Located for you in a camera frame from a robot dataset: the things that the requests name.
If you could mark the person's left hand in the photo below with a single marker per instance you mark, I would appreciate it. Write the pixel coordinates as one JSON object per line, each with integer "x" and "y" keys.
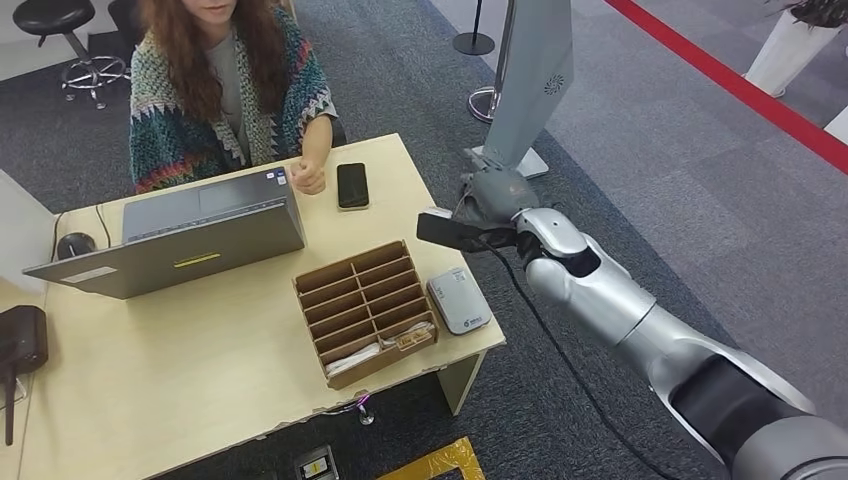
{"x": 308, "y": 175}

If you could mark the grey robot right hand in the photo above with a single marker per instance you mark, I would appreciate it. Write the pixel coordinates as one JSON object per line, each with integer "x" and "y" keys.
{"x": 497, "y": 195}

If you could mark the patterned room key card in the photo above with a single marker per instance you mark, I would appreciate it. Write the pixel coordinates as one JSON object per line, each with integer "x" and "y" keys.
{"x": 416, "y": 340}

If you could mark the cardboard card organizer box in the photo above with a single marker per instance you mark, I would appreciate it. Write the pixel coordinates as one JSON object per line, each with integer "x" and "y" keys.
{"x": 374, "y": 366}

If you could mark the person's left forearm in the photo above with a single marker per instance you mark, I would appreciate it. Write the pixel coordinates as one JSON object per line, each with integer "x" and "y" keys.
{"x": 318, "y": 139}

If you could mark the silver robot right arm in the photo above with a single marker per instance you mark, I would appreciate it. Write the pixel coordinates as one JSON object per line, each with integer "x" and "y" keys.
{"x": 596, "y": 291}

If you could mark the white card reader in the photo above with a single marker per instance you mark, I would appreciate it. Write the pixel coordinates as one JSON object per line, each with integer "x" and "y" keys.
{"x": 459, "y": 302}

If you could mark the person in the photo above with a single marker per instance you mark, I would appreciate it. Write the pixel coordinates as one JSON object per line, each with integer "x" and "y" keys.
{"x": 172, "y": 146}

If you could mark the white card sleeve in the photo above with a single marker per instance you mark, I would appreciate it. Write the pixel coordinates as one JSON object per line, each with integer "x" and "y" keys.
{"x": 353, "y": 361}
{"x": 420, "y": 330}

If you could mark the black smartphone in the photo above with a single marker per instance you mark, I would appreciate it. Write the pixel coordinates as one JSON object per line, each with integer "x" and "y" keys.
{"x": 352, "y": 187}

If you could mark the grey kiosk stand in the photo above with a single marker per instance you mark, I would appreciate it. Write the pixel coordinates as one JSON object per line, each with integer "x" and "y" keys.
{"x": 530, "y": 79}

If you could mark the grey laptop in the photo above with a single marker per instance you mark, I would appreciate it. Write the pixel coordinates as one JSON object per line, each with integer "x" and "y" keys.
{"x": 202, "y": 252}

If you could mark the wooden desk leg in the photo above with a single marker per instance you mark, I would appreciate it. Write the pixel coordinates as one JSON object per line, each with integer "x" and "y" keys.
{"x": 458, "y": 383}

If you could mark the black computer mouse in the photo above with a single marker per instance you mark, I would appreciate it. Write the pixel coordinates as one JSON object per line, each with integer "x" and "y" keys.
{"x": 75, "y": 246}

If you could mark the metal hook under desk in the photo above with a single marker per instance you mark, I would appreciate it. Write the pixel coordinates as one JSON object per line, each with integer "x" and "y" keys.
{"x": 365, "y": 415}

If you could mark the red floor tape line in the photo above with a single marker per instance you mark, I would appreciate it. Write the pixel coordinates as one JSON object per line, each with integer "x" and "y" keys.
{"x": 729, "y": 81}

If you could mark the yellow floor tape marking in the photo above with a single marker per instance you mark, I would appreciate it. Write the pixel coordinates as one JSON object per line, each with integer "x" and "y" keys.
{"x": 444, "y": 459}

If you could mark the metal floor socket box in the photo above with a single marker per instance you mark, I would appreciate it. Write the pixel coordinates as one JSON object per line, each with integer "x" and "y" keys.
{"x": 316, "y": 466}

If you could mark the white partition panel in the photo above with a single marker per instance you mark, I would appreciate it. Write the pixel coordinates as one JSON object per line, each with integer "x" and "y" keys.
{"x": 21, "y": 235}

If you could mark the black round stool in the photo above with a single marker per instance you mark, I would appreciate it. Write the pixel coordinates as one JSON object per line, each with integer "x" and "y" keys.
{"x": 53, "y": 14}

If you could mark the white planter pot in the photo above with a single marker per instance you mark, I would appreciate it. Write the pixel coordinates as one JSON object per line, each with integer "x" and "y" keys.
{"x": 786, "y": 56}

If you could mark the black router with antenna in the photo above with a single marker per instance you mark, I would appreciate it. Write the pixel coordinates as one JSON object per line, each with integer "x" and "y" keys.
{"x": 21, "y": 338}

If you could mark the white block at edge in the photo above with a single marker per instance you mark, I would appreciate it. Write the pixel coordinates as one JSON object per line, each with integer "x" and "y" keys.
{"x": 839, "y": 126}

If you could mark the green potted plant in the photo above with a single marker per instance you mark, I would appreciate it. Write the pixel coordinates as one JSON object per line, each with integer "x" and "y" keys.
{"x": 821, "y": 12}

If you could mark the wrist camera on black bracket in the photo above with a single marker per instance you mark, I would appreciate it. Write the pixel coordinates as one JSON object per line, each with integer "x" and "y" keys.
{"x": 444, "y": 232}

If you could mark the chrome stanchion post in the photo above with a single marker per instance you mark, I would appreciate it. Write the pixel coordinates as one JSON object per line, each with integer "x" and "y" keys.
{"x": 480, "y": 104}

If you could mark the black stanchion post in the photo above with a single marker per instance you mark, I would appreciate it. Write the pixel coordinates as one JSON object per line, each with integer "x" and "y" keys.
{"x": 473, "y": 44}

